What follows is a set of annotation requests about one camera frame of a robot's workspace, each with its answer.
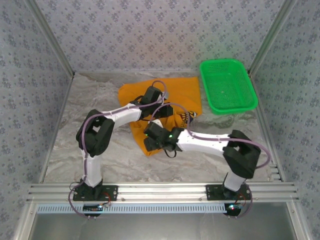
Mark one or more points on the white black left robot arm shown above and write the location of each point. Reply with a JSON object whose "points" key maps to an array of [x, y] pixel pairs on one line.
{"points": [[92, 170]]}

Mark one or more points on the left controller board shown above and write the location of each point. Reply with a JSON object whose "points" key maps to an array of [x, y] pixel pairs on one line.
{"points": [[92, 208]]}

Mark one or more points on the aluminium frame post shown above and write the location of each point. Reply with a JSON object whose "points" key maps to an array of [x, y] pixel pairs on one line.
{"points": [[52, 37], [271, 37]]}

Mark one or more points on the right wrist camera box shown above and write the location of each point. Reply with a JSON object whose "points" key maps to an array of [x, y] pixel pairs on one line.
{"points": [[156, 123]]}

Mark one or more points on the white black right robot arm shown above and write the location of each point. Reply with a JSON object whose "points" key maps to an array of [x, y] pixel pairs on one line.
{"points": [[200, 141]]}

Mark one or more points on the green plastic basket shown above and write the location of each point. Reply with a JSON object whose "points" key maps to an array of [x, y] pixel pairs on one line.
{"points": [[228, 87]]}

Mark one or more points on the orange t-shirt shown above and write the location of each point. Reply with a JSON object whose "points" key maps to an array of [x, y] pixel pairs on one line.
{"points": [[185, 92]]}

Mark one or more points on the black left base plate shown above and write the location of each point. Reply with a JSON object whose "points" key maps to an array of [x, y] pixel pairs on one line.
{"points": [[112, 192]]}

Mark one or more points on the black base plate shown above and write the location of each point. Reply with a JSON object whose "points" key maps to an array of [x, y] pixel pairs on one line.
{"points": [[112, 192], [211, 192]]}

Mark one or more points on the controller board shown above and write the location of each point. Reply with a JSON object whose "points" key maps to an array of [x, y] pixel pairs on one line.
{"points": [[92, 208], [232, 208]]}

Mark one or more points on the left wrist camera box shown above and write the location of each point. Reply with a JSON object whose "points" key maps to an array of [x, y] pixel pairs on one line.
{"points": [[166, 94]]}

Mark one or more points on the right controller board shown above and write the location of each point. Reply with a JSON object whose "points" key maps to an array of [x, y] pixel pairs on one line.
{"points": [[232, 208]]}

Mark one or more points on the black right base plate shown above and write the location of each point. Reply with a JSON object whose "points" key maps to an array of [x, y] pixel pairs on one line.
{"points": [[211, 192]]}

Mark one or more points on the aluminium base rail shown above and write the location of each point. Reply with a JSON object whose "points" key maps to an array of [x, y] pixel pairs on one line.
{"points": [[160, 192]]}

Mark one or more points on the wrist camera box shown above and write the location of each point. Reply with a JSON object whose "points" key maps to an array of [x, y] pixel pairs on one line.
{"points": [[166, 94], [156, 123]]}

